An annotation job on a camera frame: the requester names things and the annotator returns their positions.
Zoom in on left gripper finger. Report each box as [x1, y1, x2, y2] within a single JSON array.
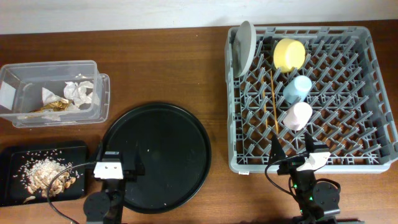
[[93, 142, 103, 162], [134, 141, 146, 175]]

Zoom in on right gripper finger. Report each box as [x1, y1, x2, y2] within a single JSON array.
[[268, 135, 286, 164], [304, 133, 315, 152]]

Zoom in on pink cup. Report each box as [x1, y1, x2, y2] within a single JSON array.
[[282, 102, 313, 131]]

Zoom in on wooden chopstick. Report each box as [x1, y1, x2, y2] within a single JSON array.
[[270, 70, 279, 134], [261, 76, 268, 129]]

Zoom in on blue cup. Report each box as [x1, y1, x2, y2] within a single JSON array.
[[283, 75, 312, 104]]

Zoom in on gold snack wrapper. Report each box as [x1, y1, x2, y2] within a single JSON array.
[[32, 100, 72, 113]]

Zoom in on food scraps with rice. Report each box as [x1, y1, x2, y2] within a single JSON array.
[[13, 149, 81, 204]]

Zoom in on yellow bowl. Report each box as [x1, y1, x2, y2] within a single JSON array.
[[273, 38, 306, 73]]

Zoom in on grey plate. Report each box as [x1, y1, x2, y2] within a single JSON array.
[[232, 21, 256, 78]]

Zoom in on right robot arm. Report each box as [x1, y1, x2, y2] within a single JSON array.
[[264, 133, 341, 223]]

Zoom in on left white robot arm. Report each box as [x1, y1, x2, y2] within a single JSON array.
[[83, 143, 146, 224]]

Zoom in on grey dishwasher rack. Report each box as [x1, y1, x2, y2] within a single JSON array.
[[224, 27, 397, 174]]

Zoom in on round black tray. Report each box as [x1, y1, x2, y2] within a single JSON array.
[[103, 103, 211, 213]]

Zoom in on black rectangular bin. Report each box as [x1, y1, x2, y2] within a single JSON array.
[[1, 141, 88, 207]]

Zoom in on clear plastic bin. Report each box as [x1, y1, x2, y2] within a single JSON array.
[[1, 60, 110, 128]]

